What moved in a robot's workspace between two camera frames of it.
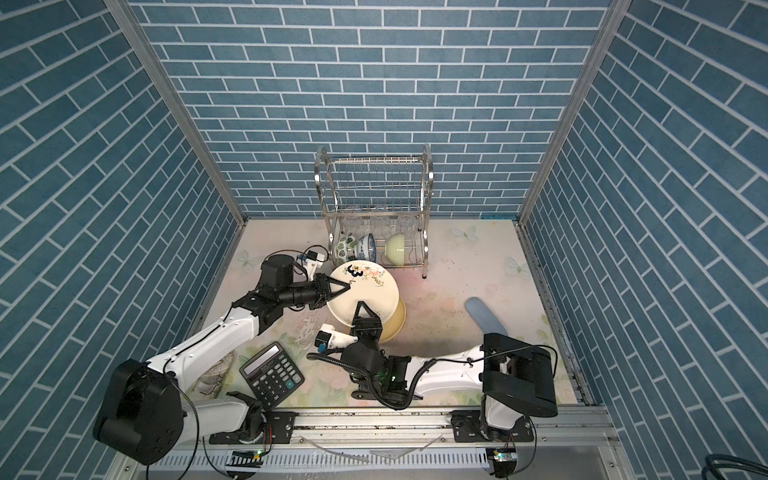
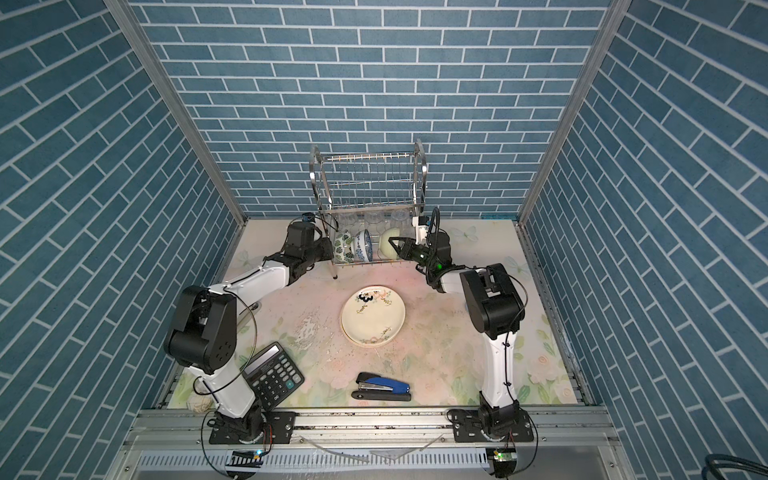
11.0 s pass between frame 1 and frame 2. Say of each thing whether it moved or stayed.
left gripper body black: moved
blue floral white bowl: stayed
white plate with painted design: moved
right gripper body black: moved
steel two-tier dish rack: stayed
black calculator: stayed
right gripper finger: moved
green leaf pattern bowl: stayed
